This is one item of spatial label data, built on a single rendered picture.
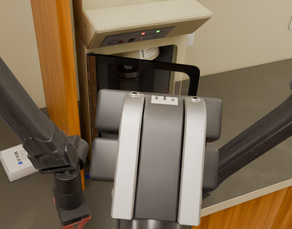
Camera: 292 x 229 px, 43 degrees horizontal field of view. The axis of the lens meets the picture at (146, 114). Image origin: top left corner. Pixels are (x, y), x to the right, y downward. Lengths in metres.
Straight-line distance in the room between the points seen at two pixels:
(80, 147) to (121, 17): 0.33
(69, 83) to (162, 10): 0.31
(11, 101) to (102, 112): 0.39
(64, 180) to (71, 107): 0.27
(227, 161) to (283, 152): 0.71
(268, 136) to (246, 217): 0.76
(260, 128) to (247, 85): 1.06
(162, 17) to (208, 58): 0.91
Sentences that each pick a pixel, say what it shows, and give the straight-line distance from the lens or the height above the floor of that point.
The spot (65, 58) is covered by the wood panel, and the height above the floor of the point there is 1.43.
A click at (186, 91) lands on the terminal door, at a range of 1.03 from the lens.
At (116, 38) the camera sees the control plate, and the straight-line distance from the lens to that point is 0.96.
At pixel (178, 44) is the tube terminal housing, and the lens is 1.14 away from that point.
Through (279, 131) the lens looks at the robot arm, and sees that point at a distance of 0.75.
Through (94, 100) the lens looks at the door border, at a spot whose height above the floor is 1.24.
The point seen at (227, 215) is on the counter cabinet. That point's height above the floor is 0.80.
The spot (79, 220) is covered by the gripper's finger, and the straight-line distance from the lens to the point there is 0.89.
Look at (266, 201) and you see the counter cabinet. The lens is 1.48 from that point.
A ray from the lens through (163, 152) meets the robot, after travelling 0.21.
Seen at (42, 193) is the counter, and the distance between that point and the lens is 1.25.
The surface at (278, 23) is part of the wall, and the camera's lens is 2.00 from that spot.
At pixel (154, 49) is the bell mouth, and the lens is 1.16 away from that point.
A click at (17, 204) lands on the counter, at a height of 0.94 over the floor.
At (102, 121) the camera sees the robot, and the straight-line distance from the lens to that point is 0.27.
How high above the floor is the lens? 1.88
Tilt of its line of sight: 38 degrees down
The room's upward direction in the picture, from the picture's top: 3 degrees clockwise
